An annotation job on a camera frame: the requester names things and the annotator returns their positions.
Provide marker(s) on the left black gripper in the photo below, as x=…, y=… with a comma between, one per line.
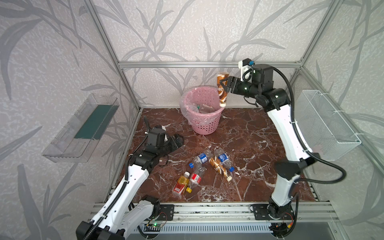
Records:
x=171, y=142

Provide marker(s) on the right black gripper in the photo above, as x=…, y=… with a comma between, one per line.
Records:
x=231, y=85

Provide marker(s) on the clear bottle white cap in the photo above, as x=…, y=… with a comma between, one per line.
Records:
x=205, y=109

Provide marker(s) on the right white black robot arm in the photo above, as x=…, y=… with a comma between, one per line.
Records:
x=279, y=106

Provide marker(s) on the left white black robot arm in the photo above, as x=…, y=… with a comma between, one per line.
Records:
x=117, y=219

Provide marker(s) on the clear plastic bin liner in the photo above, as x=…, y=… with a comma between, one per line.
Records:
x=188, y=105

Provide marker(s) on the pink perforated plastic bin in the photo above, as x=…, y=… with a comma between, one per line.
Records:
x=214, y=118

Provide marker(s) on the clear bottle blue cap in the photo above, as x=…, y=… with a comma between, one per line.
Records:
x=200, y=159

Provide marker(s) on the yellow drink bottle red label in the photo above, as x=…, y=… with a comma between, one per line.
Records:
x=181, y=184

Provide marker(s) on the clear bottle red label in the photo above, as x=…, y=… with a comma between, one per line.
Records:
x=195, y=178

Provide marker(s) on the small water bottle blue label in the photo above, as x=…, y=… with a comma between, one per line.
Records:
x=224, y=159

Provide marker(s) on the right wiring bundle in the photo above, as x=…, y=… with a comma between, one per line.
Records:
x=280, y=226

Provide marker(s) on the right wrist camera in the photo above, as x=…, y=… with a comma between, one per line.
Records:
x=246, y=68

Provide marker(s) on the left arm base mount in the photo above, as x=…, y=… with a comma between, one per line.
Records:
x=163, y=211

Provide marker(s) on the left circuit board with wires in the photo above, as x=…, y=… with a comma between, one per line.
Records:
x=155, y=224

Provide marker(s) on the white wire mesh basket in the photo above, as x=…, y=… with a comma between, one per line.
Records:
x=322, y=128

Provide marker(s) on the clear acrylic wall shelf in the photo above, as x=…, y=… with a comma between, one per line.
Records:
x=78, y=139

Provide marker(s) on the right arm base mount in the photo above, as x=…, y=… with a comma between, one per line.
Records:
x=264, y=210

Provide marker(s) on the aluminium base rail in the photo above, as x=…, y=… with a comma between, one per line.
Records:
x=239, y=212

